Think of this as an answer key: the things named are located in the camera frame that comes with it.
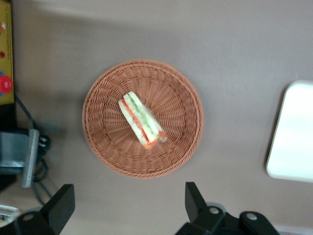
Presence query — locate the cream plastic tray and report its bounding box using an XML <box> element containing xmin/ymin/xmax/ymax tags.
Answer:
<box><xmin>266</xmin><ymin>80</ymin><xmax>313</xmax><ymax>183</ymax></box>

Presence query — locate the red emergency stop button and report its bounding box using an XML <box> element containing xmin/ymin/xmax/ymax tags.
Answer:
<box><xmin>0</xmin><ymin>74</ymin><xmax>13</xmax><ymax>95</ymax></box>

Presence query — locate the round brown wicker basket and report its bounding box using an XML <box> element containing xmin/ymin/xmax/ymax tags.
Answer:
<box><xmin>82</xmin><ymin>59</ymin><xmax>204</xmax><ymax>179</ymax></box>

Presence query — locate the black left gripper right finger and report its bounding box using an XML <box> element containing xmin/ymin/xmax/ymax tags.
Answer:
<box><xmin>176</xmin><ymin>181</ymin><xmax>227</xmax><ymax>235</ymax></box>

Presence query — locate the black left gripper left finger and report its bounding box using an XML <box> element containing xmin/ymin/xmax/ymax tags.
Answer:
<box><xmin>14</xmin><ymin>183</ymin><xmax>75</xmax><ymax>235</ymax></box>

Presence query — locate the triangle sandwich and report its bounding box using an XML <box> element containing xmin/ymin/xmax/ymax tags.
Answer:
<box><xmin>118</xmin><ymin>91</ymin><xmax>169</xmax><ymax>150</ymax></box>

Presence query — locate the grey metal bracket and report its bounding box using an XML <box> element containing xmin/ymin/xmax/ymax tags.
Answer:
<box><xmin>0</xmin><ymin>129</ymin><xmax>40</xmax><ymax>189</ymax></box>

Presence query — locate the black appliance with yellow panel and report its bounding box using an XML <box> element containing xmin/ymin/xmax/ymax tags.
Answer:
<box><xmin>0</xmin><ymin>0</ymin><xmax>18</xmax><ymax>130</ymax></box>

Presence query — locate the black power cable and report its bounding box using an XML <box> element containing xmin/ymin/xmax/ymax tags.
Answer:
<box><xmin>14</xmin><ymin>95</ymin><xmax>52</xmax><ymax>206</ymax></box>

